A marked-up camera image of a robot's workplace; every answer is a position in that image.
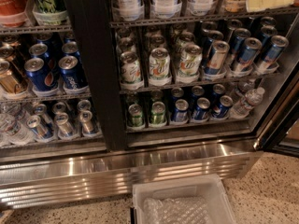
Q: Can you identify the black fridge door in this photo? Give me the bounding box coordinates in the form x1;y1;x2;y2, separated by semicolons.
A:
254;66;299;158

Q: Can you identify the green can right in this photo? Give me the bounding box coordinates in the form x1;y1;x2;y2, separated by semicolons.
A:
149;102;166;127

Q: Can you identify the stainless fridge base grille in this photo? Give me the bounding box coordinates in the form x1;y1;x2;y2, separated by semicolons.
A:
0;139;262;210

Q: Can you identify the pepsi can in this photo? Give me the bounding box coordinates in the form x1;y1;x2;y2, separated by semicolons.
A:
24;58;58;96
59;56;88;93

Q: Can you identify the middle 7up can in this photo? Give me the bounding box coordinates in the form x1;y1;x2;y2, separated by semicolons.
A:
149;48;171;86

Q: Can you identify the green can left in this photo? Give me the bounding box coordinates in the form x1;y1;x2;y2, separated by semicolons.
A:
128;104;145;130

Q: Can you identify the bubble wrap sheet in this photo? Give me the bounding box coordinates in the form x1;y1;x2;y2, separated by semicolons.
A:
144;196;213;224

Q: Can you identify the red coke can left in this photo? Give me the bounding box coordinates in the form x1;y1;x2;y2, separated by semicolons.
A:
0;0;28;27

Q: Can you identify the blue can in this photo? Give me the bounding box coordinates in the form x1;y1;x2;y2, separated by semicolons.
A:
170;99;189;123
211;95;233;119
192;97;210;121

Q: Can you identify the gold brown can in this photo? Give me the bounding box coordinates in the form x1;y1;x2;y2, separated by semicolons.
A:
0;61;28;100

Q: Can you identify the right 7up can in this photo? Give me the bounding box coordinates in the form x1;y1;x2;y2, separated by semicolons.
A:
177;44;202;83

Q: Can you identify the silver can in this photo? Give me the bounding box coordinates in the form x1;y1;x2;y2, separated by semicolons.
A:
54;113;78;140
26;115;55;143
78;110;101;137

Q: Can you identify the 7up can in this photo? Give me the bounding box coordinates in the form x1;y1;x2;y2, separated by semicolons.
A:
120;51;144;90
177;44;202;83
149;48;171;86

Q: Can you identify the clear water bottle left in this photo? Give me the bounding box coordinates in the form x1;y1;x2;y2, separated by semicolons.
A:
0;114;34;145

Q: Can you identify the clear water bottle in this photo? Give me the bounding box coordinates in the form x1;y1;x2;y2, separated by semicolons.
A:
229;87;265;119
0;114;34;145

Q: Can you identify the white bottle left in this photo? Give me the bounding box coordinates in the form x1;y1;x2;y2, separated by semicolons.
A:
114;0;142;21

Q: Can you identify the white plastic bin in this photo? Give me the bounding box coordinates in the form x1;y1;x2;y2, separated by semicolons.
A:
133;175;237;224

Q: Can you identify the left 7up can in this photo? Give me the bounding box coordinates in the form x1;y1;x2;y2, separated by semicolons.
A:
120;51;144;90

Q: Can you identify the front left pepsi can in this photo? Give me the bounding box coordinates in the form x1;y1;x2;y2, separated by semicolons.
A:
24;58;58;96

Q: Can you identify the black fridge centre post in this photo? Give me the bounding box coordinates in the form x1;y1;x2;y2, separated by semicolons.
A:
64;0;126;151

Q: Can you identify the front right pepsi can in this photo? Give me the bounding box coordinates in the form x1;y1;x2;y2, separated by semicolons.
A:
59;56;88;93

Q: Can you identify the red bull can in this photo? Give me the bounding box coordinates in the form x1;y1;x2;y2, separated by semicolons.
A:
232;37;262;73
202;40;230;81
256;35;289;74

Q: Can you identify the clear water bottle right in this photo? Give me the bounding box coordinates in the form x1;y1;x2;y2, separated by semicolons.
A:
229;87;265;119

